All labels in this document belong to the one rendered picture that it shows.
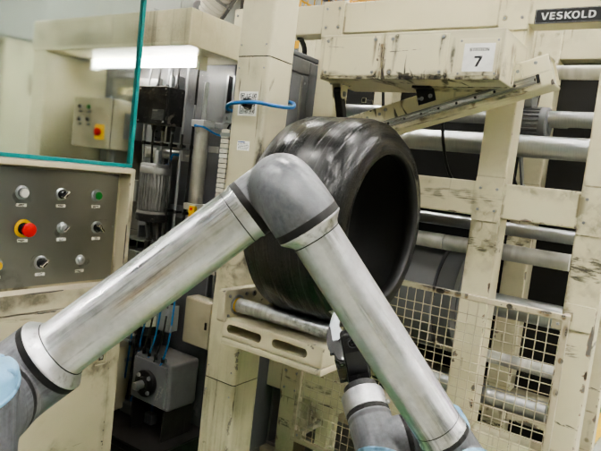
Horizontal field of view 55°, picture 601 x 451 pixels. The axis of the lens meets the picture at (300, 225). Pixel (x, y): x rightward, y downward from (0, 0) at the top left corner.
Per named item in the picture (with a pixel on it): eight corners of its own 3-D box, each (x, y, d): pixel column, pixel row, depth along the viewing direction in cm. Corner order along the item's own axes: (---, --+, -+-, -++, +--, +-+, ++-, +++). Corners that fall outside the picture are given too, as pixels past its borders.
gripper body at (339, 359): (333, 361, 134) (345, 408, 126) (329, 340, 128) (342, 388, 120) (365, 353, 135) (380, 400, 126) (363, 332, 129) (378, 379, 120)
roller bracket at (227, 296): (215, 320, 174) (218, 288, 173) (292, 304, 207) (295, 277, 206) (224, 323, 172) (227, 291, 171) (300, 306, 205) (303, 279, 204)
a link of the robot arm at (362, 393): (343, 407, 116) (391, 395, 116) (338, 386, 119) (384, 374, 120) (347, 428, 122) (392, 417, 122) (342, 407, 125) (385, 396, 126)
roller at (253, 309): (241, 294, 178) (241, 308, 179) (231, 300, 175) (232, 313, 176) (338, 321, 159) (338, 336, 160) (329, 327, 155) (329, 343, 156)
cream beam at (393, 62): (317, 79, 196) (323, 34, 195) (354, 92, 217) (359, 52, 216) (499, 80, 163) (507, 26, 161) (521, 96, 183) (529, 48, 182)
